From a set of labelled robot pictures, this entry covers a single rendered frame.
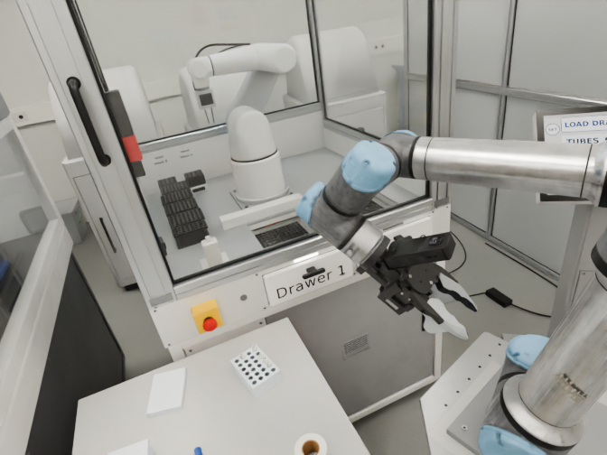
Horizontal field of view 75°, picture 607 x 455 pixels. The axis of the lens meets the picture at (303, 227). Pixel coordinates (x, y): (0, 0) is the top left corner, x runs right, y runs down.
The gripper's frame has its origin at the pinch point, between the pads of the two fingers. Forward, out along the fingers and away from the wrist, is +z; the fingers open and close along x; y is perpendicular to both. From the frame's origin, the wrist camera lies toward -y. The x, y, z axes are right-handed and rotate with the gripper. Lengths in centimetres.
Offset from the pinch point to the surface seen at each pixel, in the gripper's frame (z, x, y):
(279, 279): -30, -15, 52
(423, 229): -4, -57, 37
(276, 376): -15, 9, 51
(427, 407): 15.4, -0.7, 31.5
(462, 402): 20.9, -5.5, 27.6
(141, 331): -78, -22, 210
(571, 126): 11, -95, -3
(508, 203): 50, -190, 84
